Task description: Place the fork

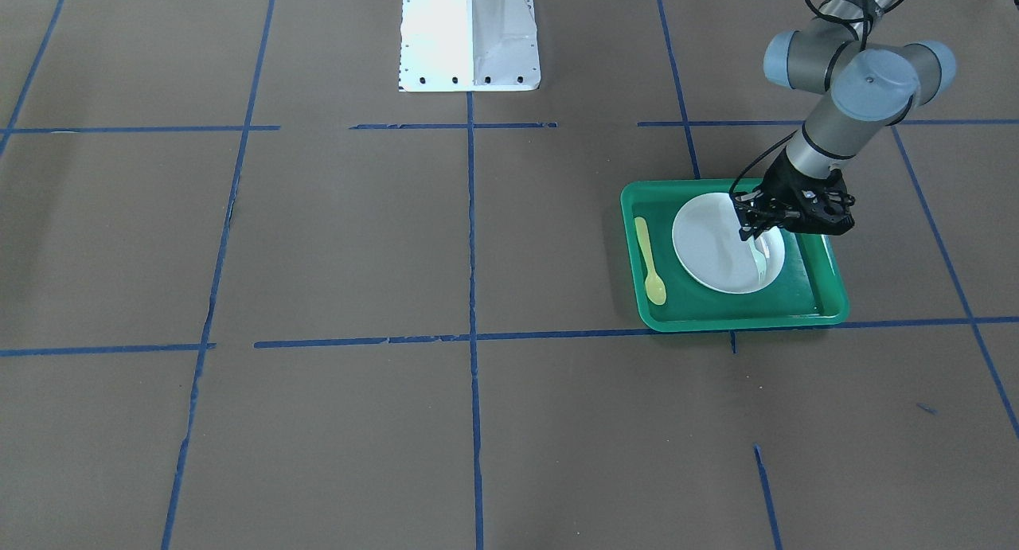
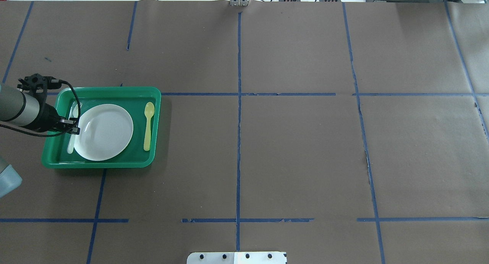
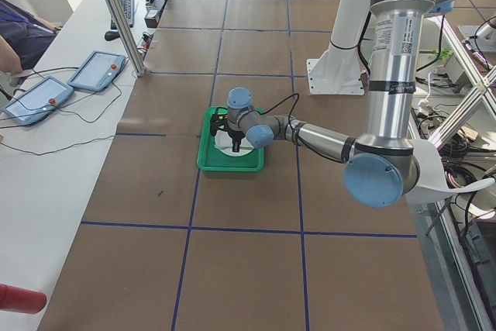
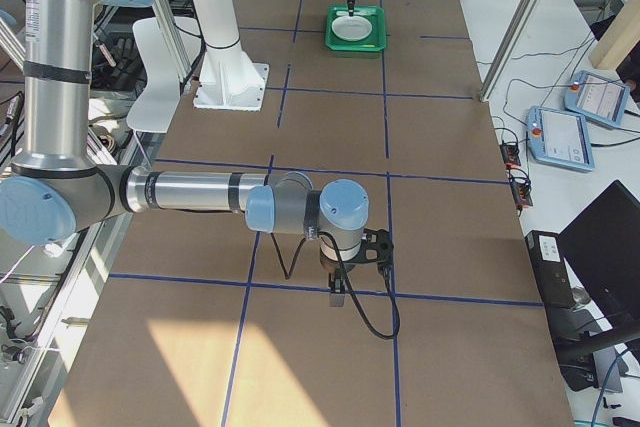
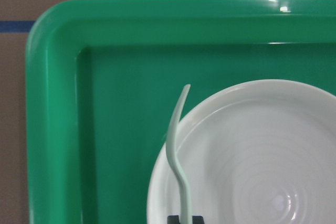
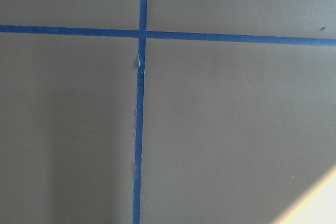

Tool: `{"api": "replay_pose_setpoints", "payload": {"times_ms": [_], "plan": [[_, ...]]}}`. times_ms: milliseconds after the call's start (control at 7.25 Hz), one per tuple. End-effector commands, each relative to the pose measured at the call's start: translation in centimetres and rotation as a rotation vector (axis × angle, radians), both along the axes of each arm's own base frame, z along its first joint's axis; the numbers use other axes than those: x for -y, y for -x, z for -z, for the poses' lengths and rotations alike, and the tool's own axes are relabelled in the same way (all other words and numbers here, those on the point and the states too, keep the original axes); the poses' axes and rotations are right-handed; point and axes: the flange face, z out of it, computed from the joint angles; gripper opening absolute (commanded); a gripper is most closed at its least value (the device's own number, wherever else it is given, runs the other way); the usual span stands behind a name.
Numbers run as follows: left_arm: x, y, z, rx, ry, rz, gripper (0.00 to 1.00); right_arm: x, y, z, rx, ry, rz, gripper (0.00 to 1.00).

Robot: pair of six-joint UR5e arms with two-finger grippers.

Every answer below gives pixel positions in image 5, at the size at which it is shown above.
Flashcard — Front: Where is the white round plate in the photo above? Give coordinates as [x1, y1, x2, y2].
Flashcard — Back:
[146, 80, 335, 223]

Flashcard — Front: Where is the pale green plastic fork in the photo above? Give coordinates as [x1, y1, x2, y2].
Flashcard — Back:
[165, 84, 193, 223]

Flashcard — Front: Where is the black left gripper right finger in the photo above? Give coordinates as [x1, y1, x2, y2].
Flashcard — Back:
[192, 216, 204, 224]

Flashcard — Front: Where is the green plastic tray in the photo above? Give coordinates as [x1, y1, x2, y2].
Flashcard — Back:
[26, 0, 335, 223]

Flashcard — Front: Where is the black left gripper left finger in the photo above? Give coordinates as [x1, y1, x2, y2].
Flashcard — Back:
[167, 215, 180, 224]

